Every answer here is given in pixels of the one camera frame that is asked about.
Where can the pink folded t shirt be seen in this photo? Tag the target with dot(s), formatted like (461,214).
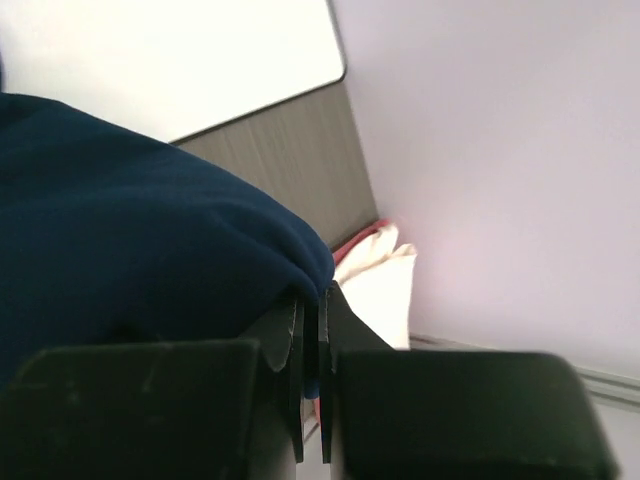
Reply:
(340,253)

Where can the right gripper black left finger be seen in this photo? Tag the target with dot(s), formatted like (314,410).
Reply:
(216,409)

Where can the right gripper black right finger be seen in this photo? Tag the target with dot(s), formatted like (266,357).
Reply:
(450,414)

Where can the navy blue t shirt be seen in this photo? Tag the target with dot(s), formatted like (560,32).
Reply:
(111,236)

